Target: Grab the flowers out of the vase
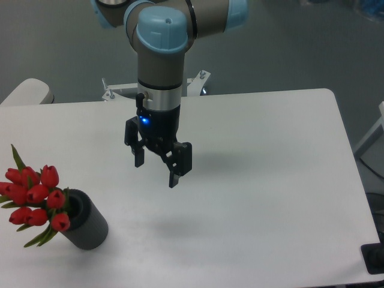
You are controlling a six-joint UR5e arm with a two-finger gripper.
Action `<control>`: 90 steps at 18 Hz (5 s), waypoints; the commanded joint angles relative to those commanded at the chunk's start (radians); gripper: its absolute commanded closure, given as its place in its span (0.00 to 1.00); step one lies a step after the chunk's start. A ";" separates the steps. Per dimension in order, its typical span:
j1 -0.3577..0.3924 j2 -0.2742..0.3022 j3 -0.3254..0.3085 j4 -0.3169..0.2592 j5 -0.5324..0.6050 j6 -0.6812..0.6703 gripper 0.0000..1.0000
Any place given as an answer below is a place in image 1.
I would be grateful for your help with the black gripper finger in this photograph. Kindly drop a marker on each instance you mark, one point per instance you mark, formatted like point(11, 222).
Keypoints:
point(131, 139)
point(178, 159)

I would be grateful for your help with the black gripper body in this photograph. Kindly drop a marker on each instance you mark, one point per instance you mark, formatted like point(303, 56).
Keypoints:
point(158, 131)

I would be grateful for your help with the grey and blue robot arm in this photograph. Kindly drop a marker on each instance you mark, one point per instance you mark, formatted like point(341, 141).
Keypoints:
point(161, 32)

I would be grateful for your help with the dark grey ribbed vase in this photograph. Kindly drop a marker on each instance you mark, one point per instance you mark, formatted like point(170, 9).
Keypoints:
point(88, 228)

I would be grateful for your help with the white chair backrest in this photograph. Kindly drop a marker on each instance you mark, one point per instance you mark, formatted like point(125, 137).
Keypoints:
point(30, 92)

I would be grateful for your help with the red tulip bouquet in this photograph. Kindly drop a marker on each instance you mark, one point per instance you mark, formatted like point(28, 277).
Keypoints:
point(36, 200)

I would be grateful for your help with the white furniture leg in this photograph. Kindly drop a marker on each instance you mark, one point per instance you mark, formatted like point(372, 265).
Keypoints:
point(370, 137)

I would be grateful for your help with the black device at table edge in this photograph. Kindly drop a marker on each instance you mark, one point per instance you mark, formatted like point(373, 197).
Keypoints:
point(373, 257)

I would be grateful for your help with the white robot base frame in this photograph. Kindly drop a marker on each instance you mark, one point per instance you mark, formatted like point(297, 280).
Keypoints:
point(196, 86)

